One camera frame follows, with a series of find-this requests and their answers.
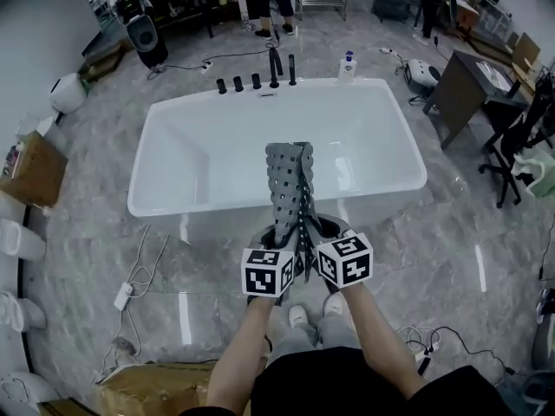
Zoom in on black office chair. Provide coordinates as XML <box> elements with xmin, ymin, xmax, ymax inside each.
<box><xmin>478</xmin><ymin>75</ymin><xmax>555</xmax><ymax>210</ymax></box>

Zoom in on person's white shoe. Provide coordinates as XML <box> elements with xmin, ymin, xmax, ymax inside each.
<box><xmin>288</xmin><ymin>304</ymin><xmax>310</xmax><ymax>330</ymax></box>
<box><xmin>322</xmin><ymin>291</ymin><xmax>345</xmax><ymax>319</ymax></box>

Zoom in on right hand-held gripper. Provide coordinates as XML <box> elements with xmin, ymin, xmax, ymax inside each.
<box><xmin>315</xmin><ymin>214</ymin><xmax>375</xmax><ymax>295</ymax></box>

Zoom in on person's black shirt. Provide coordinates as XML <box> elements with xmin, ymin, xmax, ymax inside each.
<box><xmin>250</xmin><ymin>346</ymin><xmax>515</xmax><ymax>416</ymax></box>

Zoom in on white shower head with hose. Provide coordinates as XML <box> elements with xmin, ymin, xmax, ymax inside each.
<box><xmin>356</xmin><ymin>46</ymin><xmax>411</xmax><ymax>77</ymax></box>

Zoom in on white toilet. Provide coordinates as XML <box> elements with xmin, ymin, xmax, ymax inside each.
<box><xmin>0</xmin><ymin>369</ymin><xmax>62</xmax><ymax>416</ymax></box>
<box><xmin>0</xmin><ymin>290</ymin><xmax>48</xmax><ymax>334</ymax></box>
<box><xmin>0</xmin><ymin>217</ymin><xmax>47</xmax><ymax>263</ymax></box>

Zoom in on white bathtub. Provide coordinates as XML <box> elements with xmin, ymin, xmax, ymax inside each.
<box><xmin>126</xmin><ymin>76</ymin><xmax>430</xmax><ymax>219</ymax></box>

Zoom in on black curved faucet spout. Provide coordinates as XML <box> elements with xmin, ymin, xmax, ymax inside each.
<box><xmin>268</xmin><ymin>48</ymin><xmax>285</xmax><ymax>89</ymax></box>

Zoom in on person's right forearm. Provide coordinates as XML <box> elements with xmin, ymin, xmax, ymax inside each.
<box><xmin>341</xmin><ymin>280</ymin><xmax>429</xmax><ymax>401</ymax></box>

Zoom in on open cardboard box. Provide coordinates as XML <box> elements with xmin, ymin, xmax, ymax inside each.
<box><xmin>0</xmin><ymin>129</ymin><xmax>69</xmax><ymax>209</ymax></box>

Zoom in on white floor cleaning machine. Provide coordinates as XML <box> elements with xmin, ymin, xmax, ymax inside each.
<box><xmin>402</xmin><ymin>58</ymin><xmax>441</xmax><ymax>88</ymax></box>

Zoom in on power strip with black cables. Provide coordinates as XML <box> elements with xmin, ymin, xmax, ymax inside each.
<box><xmin>396</xmin><ymin>325</ymin><xmax>517</xmax><ymax>379</ymax></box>

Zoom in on person's left forearm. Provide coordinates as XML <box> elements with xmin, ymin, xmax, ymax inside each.
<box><xmin>205</xmin><ymin>293</ymin><xmax>273</xmax><ymax>412</ymax></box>

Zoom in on grey marble floor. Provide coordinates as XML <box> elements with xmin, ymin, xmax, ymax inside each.
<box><xmin>16</xmin><ymin>0</ymin><xmax>555</xmax><ymax>416</ymax></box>

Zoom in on black and white appliance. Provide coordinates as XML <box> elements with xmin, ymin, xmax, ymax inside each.
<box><xmin>115</xmin><ymin>0</ymin><xmax>170</xmax><ymax>69</ymax></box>

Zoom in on white socket strip, black cable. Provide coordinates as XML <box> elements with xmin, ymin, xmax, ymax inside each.
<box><xmin>146</xmin><ymin>43</ymin><xmax>278</xmax><ymax>81</ymax></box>

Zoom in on white rounded appliance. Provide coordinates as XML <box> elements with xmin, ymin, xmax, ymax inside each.
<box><xmin>48</xmin><ymin>72</ymin><xmax>88</xmax><ymax>114</ymax></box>

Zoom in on person's white right shoe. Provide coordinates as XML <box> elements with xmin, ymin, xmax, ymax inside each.
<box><xmin>322</xmin><ymin>291</ymin><xmax>345</xmax><ymax>319</ymax></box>

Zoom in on white pump soap bottle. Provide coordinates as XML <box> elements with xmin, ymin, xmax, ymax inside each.
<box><xmin>338</xmin><ymin>50</ymin><xmax>357</xmax><ymax>80</ymax></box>

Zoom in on dark wooden desk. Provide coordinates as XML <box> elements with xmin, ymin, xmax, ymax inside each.
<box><xmin>422</xmin><ymin>49</ymin><xmax>535</xmax><ymax>150</ymax></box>

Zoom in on white power strip with cable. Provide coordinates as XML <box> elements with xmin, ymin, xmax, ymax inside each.
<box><xmin>100</xmin><ymin>223</ymin><xmax>171</xmax><ymax>379</ymax></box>

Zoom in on person's grey trousers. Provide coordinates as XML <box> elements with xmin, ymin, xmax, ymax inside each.
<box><xmin>267</xmin><ymin>312</ymin><xmax>362</xmax><ymax>362</ymax></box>

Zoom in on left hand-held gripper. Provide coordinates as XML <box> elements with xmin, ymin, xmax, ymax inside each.
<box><xmin>240</xmin><ymin>224</ymin><xmax>301</xmax><ymax>299</ymax></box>

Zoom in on large flat cardboard box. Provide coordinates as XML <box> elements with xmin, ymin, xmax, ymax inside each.
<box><xmin>98</xmin><ymin>361</ymin><xmax>219</xmax><ymax>416</ymax></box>

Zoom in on person's white left shoe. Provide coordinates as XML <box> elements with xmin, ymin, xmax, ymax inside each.
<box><xmin>288</xmin><ymin>304</ymin><xmax>310</xmax><ymax>330</ymax></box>

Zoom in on pale green bag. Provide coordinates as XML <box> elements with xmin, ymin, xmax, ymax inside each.
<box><xmin>510</xmin><ymin>150</ymin><xmax>555</xmax><ymax>199</ymax></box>

